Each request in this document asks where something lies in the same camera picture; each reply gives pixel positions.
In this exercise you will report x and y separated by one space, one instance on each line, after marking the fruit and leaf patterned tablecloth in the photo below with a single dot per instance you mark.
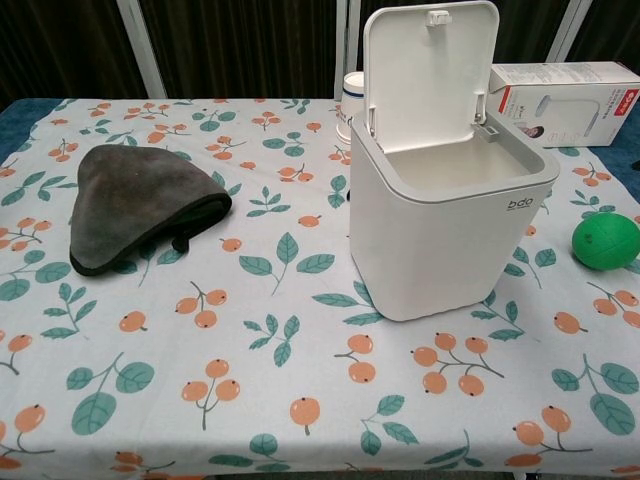
250 300

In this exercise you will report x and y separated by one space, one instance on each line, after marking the white desk lamp carton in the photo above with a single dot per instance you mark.
575 107

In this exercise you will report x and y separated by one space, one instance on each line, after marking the white metal frame bar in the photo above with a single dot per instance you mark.
141 47
346 47
567 30

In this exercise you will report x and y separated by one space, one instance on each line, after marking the white paper cup blue print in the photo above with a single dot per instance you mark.
352 107

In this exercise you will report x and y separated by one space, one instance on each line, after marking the dark pleated curtain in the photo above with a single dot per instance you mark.
225 45

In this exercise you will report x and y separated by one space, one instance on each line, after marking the green ball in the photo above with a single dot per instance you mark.
605 242

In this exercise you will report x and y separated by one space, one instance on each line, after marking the grey folded microfibre cloth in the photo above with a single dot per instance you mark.
130 200

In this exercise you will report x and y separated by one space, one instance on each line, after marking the white trash bin lid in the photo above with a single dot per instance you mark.
425 240

